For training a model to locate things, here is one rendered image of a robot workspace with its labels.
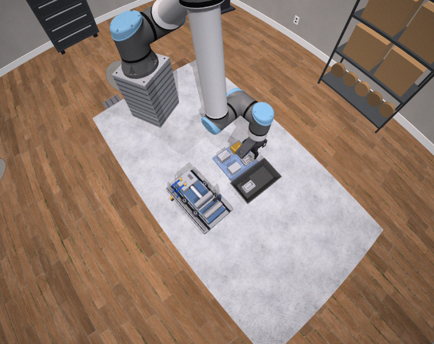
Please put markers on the yellow rectangular block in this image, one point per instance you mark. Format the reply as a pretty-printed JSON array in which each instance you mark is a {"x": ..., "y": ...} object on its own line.
[{"x": 235, "y": 147}]

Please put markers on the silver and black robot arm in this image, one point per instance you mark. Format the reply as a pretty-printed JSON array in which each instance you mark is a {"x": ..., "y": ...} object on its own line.
[{"x": 134, "y": 31}]

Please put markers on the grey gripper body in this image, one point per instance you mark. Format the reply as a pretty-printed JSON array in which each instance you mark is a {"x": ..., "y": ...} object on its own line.
[{"x": 258, "y": 145}]

